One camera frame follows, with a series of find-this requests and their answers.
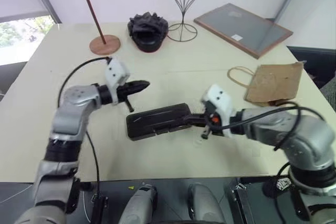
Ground dark grey low furniture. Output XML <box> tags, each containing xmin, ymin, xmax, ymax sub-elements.
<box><xmin>0</xmin><ymin>61</ymin><xmax>29</xmax><ymax>102</ymax></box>

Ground wood framed grey board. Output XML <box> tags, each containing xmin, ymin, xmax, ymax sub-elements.
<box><xmin>193</xmin><ymin>3</ymin><xmax>294</xmax><ymax>60</ymax></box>

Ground crumpled black hat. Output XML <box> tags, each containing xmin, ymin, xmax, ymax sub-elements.
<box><xmin>127</xmin><ymin>12</ymin><xmax>170</xmax><ymax>54</ymax></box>

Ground black metal strut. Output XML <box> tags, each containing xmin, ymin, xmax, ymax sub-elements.
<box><xmin>227</xmin><ymin>178</ymin><xmax>250</xmax><ymax>224</ymax></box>
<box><xmin>90</xmin><ymin>193</ymin><xmax>110</xmax><ymax>224</ymax></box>

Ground silver right robot thigh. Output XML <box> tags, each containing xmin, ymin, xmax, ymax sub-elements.
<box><xmin>187</xmin><ymin>183</ymin><xmax>226</xmax><ymax>224</ymax></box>

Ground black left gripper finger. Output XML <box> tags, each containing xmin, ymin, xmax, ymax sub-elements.
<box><xmin>125</xmin><ymin>79</ymin><xmax>151</xmax><ymax>89</ymax></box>
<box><xmin>123</xmin><ymin>84</ymin><xmax>151</xmax><ymax>96</ymax></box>

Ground silver left robot thigh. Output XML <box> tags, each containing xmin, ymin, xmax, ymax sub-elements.
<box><xmin>121</xmin><ymin>183</ymin><xmax>159</xmax><ymax>224</ymax></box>

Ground silver robot thigh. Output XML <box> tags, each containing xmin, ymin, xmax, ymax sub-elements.
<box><xmin>187</xmin><ymin>183</ymin><xmax>226</xmax><ymax>224</ymax></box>
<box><xmin>121</xmin><ymin>183</ymin><xmax>159</xmax><ymax>224</ymax></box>

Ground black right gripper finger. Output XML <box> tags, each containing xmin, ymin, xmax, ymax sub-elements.
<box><xmin>183</xmin><ymin>119</ymin><xmax>208</xmax><ymax>128</ymax></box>
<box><xmin>184</xmin><ymin>113</ymin><xmax>206</xmax><ymax>121</ymax></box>

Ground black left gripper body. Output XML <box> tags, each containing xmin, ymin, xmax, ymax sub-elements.
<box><xmin>116</xmin><ymin>83</ymin><xmax>135</xmax><ymax>113</ymax></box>

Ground black plastic case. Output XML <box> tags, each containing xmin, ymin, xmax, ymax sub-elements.
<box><xmin>125</xmin><ymin>102</ymin><xmax>194</xmax><ymax>142</ymax></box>

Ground wooden hat stand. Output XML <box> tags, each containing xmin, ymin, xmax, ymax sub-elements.
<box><xmin>67</xmin><ymin>0</ymin><xmax>122</xmax><ymax>56</ymax></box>

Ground black cap with white print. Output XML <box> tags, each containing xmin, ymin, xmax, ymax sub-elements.
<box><xmin>263</xmin><ymin>175</ymin><xmax>294</xmax><ymax>200</ymax></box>

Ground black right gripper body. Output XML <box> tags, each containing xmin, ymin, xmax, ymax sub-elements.
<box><xmin>201</xmin><ymin>104</ymin><xmax>225</xmax><ymax>141</ymax></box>

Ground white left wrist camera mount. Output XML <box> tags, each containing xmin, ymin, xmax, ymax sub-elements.
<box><xmin>104</xmin><ymin>56</ymin><xmax>131</xmax><ymax>105</ymax></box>

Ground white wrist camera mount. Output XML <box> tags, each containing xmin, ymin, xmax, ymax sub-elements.
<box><xmin>200</xmin><ymin>84</ymin><xmax>235</xmax><ymax>139</ymax></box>
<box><xmin>104</xmin><ymin>56</ymin><xmax>131</xmax><ymax>105</ymax></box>

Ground black wire hat stand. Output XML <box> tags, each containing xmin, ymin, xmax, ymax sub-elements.
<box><xmin>165</xmin><ymin>0</ymin><xmax>209</xmax><ymax>43</ymax></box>

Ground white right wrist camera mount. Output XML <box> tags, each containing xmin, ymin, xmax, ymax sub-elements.
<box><xmin>200</xmin><ymin>84</ymin><xmax>235</xmax><ymax>139</ymax></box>

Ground black sofa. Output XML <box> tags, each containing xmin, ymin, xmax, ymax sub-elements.
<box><xmin>286</xmin><ymin>46</ymin><xmax>336</xmax><ymax>90</ymax></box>

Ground brown paper bag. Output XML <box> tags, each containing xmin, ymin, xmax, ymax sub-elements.
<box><xmin>226</xmin><ymin>61</ymin><xmax>307</xmax><ymax>108</ymax></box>

